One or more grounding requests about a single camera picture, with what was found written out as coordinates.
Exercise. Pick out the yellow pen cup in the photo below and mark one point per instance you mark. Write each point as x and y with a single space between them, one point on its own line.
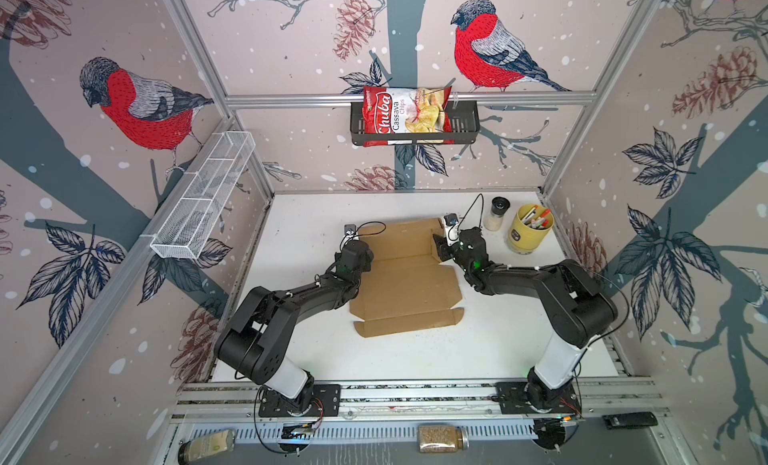
530 226

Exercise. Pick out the black remote device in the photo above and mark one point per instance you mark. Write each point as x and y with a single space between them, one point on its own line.
634 420

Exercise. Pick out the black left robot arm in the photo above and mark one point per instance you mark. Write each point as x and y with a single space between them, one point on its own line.
254 343

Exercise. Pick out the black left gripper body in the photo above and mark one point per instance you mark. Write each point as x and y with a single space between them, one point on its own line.
366 267

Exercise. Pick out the white wire mesh shelf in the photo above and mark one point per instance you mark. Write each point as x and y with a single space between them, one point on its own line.
194 216

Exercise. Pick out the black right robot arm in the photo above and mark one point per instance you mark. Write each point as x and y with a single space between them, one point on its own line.
573 301

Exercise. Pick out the red cassava chips bag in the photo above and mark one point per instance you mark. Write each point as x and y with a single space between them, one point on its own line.
405 111

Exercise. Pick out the brown cardboard box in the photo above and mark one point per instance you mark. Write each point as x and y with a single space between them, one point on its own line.
408 287

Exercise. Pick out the black wall basket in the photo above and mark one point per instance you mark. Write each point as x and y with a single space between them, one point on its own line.
462 116

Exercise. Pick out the black lid spice shaker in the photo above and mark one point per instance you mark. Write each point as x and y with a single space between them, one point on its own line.
493 221

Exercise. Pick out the brown grain glass jar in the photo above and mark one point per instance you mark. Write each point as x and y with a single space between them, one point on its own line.
440 438

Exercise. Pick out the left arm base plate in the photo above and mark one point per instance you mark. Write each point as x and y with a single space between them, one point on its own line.
318 400

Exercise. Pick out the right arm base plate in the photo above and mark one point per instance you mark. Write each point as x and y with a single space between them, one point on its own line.
517 397

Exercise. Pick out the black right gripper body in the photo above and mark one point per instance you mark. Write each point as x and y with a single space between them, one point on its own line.
451 253

